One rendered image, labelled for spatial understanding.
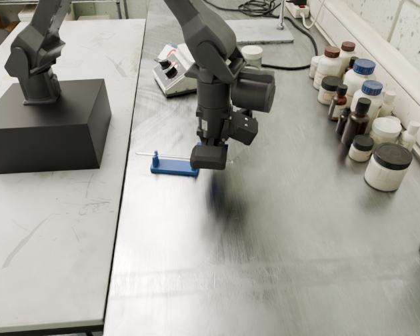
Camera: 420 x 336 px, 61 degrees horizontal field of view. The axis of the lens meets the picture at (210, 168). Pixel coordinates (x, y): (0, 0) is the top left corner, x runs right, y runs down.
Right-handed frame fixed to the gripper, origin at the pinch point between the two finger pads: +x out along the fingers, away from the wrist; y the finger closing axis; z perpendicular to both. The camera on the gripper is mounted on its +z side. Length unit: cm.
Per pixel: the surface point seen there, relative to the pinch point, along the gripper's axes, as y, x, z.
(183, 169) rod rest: -1.0, 3.8, -6.2
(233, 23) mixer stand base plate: 81, 4, -2
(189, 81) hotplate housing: 30.2, 0.9, -9.9
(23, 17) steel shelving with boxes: 205, 50, -168
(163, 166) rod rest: -0.7, 3.8, -10.3
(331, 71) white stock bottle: 35.8, -1.4, 27.1
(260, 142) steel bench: 11.1, 4.8, 9.5
